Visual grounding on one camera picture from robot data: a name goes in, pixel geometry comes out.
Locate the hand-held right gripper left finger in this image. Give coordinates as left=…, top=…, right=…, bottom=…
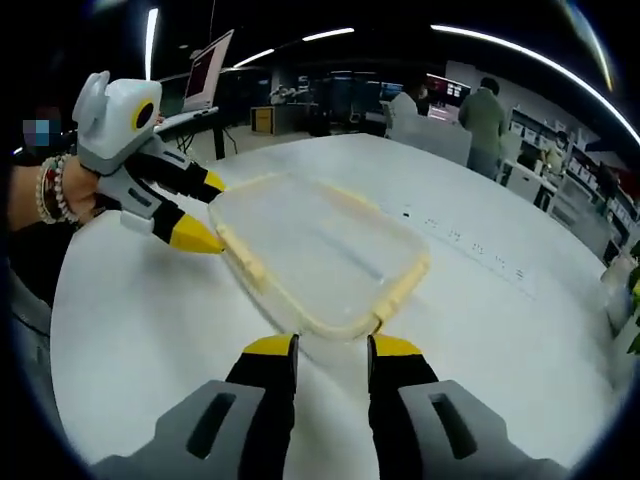
left=91, top=333, right=300, bottom=480

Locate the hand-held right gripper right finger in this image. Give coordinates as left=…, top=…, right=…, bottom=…
left=367, top=333, right=570, bottom=480

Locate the clear box with yellow buckles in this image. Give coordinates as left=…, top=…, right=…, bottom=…
left=206, top=171, right=433, bottom=342

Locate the person's left hand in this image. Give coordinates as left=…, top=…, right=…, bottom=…
left=58, top=156, right=110, bottom=225

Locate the black laptop stand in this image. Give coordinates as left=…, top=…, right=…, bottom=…
left=154, top=112, right=239, bottom=161

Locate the brown cabinet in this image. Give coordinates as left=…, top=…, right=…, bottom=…
left=249, top=105, right=275, bottom=135

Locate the silver laptop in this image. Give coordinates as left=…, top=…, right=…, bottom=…
left=153, top=28, right=236, bottom=132

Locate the dark desktop monitor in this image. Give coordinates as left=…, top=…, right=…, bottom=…
left=327, top=74, right=404, bottom=109

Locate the ceiling light strip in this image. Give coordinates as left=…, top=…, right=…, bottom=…
left=430, top=23, right=640, bottom=141
left=233, top=27, right=355, bottom=69

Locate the desktop monitor with red screen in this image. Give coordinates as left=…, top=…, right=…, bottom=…
left=426, top=72, right=472, bottom=121

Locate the shelving with white boxes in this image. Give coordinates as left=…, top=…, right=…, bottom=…
left=509, top=102, right=640, bottom=226

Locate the white beaded bracelet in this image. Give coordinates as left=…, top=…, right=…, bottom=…
left=49, top=152, right=82, bottom=226

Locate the dark beaded bracelet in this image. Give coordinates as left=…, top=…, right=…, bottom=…
left=34, top=157, right=59, bottom=225

